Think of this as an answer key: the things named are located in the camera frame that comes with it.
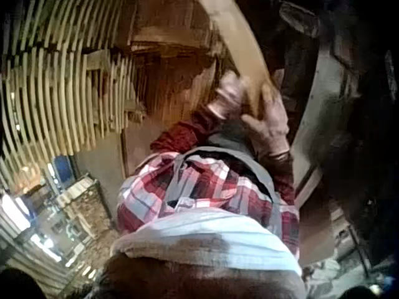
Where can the rack of pale wooden slats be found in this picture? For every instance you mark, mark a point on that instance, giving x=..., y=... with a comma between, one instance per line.
x=53, y=93

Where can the person's right hand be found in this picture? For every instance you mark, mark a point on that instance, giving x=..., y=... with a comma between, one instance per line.
x=271, y=124

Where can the heap of cut wood pieces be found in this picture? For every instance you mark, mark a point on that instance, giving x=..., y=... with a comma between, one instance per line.
x=85, y=207

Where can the grey metal machine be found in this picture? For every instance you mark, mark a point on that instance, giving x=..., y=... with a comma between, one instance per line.
x=336, y=102

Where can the person's left hand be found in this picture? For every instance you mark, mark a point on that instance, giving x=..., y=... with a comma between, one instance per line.
x=230, y=95

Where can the blue container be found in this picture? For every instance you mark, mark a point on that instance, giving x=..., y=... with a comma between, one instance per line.
x=64, y=170

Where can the long wooden board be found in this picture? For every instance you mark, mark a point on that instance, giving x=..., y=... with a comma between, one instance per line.
x=243, y=46

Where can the stack of brown wooden boards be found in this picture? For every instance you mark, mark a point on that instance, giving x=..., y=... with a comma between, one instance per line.
x=174, y=53

